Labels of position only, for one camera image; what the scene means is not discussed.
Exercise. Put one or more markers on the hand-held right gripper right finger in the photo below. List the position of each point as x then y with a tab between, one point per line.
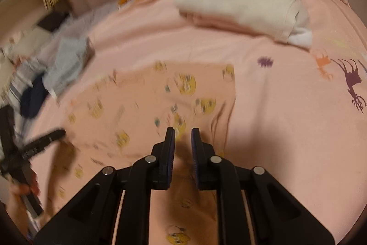
195	147

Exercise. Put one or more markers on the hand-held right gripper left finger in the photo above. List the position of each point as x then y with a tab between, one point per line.
171	147

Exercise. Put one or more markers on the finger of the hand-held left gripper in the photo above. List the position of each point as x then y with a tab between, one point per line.
7	127
48	139

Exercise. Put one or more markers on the pink cartoon print garment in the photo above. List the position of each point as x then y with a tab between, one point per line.
143	107

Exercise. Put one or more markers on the pile of grey blue clothes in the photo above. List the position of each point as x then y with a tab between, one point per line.
21	75

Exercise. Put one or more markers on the person's left hand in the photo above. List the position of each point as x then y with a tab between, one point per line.
21	190

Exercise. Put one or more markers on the navy cloth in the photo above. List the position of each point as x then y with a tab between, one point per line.
33	98

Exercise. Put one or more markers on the pink animal print bedsheet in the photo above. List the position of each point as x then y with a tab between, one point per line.
272	118

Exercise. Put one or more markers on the grey cloth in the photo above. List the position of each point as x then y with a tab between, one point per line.
68	58

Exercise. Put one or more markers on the grey lilac sheet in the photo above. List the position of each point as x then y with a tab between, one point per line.
94	15

